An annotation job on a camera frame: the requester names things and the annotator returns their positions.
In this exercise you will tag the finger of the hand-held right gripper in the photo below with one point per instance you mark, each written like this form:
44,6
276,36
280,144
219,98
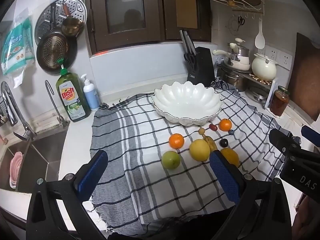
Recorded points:
281,140
311,133

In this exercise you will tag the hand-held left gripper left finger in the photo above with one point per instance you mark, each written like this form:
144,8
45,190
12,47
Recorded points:
92,175

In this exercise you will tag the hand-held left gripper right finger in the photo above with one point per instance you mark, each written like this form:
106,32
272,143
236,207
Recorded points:
223,177

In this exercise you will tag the yellow mango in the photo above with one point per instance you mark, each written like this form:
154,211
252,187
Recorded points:
231,156

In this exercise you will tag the dark plum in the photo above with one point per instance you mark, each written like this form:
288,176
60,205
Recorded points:
224,143

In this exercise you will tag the yellow lemon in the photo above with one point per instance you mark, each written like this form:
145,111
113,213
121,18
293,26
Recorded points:
199,150

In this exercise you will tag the small spotted banana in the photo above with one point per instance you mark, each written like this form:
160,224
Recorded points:
210,143

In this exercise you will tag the blueberry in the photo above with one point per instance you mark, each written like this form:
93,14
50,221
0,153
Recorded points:
231,131

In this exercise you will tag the red date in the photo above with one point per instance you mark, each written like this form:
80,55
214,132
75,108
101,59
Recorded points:
212,127

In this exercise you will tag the small yellow longan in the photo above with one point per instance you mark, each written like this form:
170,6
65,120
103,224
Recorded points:
201,130

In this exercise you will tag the orange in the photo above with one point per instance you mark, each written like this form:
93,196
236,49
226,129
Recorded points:
225,125
176,140

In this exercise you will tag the green apple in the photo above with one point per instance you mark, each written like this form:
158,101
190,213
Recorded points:
171,160

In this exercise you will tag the white scalloped bowl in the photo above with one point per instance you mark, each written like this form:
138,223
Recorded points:
185,102

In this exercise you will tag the person's right hand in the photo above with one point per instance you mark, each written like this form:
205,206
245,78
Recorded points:
308,220

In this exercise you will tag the glass jar of chili sauce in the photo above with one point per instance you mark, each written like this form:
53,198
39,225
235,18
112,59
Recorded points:
278,102

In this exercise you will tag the metal counter rack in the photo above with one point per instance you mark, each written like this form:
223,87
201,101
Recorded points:
271,92

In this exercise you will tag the steel pan lid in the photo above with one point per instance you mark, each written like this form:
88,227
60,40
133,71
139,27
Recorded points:
257,95

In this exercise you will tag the dark wooden cutting board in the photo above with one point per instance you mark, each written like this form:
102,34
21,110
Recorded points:
306,80

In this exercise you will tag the steel sink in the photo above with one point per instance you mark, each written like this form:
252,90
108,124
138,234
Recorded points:
37,160

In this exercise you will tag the grey checked cloth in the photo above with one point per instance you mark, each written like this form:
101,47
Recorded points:
140,135

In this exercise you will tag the wooden bead trivet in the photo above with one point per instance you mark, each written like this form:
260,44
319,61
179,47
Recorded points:
261,80

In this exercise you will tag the cream ceramic lidded pot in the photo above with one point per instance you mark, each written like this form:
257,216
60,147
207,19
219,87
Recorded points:
263,67

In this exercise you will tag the pink plate in sink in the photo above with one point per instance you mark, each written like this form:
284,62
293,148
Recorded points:
15,170

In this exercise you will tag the large steel stockpot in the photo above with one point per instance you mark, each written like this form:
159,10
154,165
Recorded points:
233,78

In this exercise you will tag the blue pump bottle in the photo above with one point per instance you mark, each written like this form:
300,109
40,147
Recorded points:
91,97

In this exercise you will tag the thin gooseneck faucet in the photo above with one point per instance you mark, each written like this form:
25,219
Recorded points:
56,105

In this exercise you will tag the green dish soap bottle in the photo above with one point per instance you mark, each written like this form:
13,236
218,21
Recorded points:
72,97

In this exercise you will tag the cream saucepan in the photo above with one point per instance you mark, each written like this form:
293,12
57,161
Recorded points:
237,66

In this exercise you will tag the white rice paddle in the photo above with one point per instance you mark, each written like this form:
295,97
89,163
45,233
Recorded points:
260,40

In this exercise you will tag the black knife block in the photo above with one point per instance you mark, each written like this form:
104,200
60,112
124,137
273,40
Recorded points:
203,65

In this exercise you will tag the chrome kitchen faucet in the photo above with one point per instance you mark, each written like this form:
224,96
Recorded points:
10,105

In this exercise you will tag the black kitchen scissors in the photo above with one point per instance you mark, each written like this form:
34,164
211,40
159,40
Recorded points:
190,58

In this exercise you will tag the hanging black scissors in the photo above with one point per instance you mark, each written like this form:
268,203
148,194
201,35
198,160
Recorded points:
241,20

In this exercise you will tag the perforated strainer pan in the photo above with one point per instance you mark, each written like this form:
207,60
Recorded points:
52,51

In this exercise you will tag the brown cardboard sheet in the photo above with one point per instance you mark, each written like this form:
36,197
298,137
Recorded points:
186,5

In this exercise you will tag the white wall outlet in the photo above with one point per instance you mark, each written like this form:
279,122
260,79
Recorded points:
271,53
285,60

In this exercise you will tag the brown window frame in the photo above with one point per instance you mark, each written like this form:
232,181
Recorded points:
97,17

